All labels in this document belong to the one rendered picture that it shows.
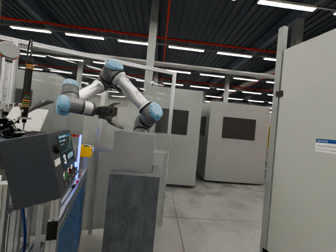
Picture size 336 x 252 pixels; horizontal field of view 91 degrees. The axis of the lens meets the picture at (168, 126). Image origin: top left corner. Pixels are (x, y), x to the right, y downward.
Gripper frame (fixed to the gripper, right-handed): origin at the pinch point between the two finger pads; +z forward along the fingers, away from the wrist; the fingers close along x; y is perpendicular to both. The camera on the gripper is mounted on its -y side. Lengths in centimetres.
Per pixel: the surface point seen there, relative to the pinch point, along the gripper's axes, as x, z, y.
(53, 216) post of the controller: 50, -30, -5
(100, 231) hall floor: 128, 49, 104
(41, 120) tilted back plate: 8, -30, 90
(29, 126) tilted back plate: 15, -36, 89
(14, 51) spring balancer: -53, -56, 124
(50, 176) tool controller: 25, -40, -35
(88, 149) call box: 27, 4, 61
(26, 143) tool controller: 17, -46, -32
